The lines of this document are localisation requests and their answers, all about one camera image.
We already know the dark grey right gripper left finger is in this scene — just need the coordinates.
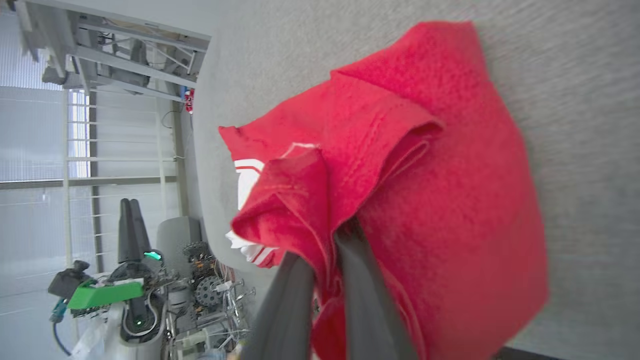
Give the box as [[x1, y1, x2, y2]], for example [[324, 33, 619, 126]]
[[240, 252, 316, 360]]

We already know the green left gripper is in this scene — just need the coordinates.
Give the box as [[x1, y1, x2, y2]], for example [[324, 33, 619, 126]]
[[67, 198, 164, 312]]

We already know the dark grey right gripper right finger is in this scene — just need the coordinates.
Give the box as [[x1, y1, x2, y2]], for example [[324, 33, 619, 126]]
[[333, 220, 419, 360]]

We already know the red basketball jersey number 23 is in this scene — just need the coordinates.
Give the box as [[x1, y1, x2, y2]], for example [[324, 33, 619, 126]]
[[218, 21, 551, 360]]

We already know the robot torso with exposed gears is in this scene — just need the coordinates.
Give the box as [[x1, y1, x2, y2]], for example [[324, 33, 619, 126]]
[[156, 216, 257, 360]]

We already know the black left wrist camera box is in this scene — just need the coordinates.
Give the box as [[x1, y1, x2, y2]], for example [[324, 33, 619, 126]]
[[47, 259, 92, 299]]

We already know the white metal rack frame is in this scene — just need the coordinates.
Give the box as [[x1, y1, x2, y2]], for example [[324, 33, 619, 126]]
[[61, 89, 182, 273]]

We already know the left camera cable teal plug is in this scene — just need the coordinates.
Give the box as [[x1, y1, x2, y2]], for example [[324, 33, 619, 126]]
[[48, 297, 73, 357]]

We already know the grey metal workbench frame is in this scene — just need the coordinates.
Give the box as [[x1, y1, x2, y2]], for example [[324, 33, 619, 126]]
[[14, 0, 212, 103]]

